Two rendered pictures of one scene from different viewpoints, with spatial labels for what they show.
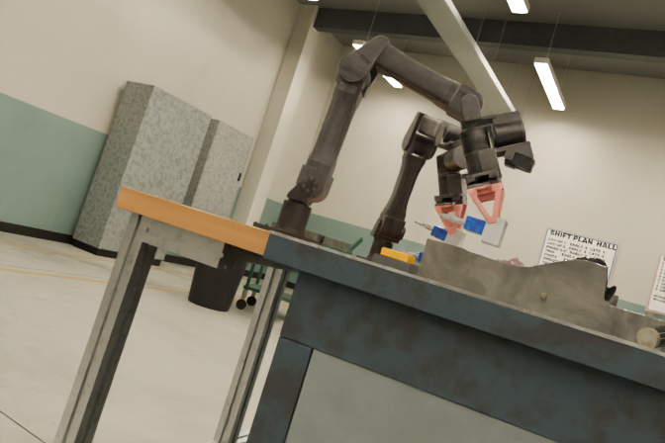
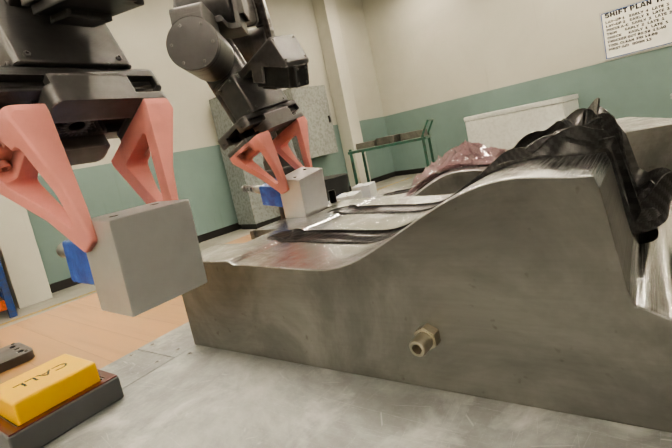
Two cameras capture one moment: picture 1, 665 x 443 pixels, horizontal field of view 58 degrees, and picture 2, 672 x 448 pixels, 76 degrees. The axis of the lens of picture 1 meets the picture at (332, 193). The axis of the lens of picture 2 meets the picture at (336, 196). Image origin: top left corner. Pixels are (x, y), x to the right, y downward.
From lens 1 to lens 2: 1.13 m
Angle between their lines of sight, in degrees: 19
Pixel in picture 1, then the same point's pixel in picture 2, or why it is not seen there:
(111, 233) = (258, 209)
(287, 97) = (332, 39)
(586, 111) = not seen: outside the picture
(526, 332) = not seen: outside the picture
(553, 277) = (430, 271)
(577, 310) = (548, 363)
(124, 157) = not seen: hidden behind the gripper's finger
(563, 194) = not seen: outside the picture
